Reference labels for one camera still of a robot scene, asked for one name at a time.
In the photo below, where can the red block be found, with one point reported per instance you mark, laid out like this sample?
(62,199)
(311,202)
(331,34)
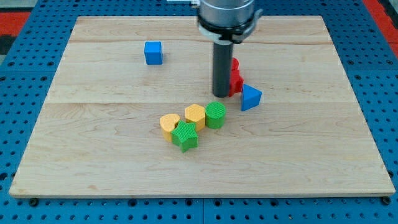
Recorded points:
(235,83)
(235,64)

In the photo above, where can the green cylinder block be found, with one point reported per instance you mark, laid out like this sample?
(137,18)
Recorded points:
(215,113)

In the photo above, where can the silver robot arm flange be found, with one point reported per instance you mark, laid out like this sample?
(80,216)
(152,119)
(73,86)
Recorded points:
(227,22)

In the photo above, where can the green star block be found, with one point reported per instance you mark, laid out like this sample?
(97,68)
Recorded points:
(185,136)

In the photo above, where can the red block lower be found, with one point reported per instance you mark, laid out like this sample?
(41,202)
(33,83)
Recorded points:
(235,83)

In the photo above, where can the blue cube block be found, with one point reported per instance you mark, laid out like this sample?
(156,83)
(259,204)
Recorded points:
(153,53)

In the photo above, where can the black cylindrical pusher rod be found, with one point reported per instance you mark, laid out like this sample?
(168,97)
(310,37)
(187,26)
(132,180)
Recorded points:
(222,62)

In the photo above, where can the yellow heart block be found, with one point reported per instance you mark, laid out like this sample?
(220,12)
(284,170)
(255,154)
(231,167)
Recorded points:
(168,123)

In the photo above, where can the red block upper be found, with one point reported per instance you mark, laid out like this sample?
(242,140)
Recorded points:
(235,64)

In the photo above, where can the blue triangle block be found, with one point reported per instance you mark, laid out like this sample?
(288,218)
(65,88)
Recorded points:
(250,97)

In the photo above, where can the yellow hexagon block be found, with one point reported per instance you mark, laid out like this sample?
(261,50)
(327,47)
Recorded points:
(196,114)

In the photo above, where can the wooden board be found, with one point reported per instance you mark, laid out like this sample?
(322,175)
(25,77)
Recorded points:
(98,133)

